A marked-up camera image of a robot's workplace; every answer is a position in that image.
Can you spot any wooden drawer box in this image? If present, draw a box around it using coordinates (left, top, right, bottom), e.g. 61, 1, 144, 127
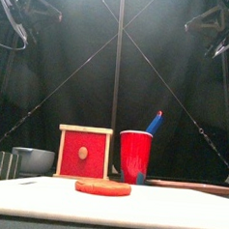
52, 123, 115, 182

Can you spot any grey-blue bowl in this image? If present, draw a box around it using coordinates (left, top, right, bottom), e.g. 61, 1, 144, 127
10, 145, 57, 177

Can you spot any red drawer with wooden knob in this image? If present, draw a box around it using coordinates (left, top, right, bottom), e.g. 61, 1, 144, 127
59, 130, 108, 180

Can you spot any red plastic cup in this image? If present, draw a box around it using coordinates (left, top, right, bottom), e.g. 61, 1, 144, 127
116, 129, 155, 186

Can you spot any green white-striped block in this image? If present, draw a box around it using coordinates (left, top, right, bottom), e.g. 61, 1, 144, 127
0, 149, 23, 185

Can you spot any white plastic cutting board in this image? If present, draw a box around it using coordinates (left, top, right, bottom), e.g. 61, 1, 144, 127
0, 172, 229, 229

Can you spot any grey cable loop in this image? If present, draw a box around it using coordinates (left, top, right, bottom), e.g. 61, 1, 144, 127
0, 30, 30, 52

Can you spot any thin diagonal brace wire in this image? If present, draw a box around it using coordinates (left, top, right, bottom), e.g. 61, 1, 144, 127
81, 0, 229, 176
0, 0, 161, 161

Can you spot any dark metal frame post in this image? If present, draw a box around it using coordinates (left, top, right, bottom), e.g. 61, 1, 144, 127
106, 0, 127, 173

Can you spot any blue-handled tool with red tip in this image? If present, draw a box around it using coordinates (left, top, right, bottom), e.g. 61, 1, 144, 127
145, 109, 165, 137

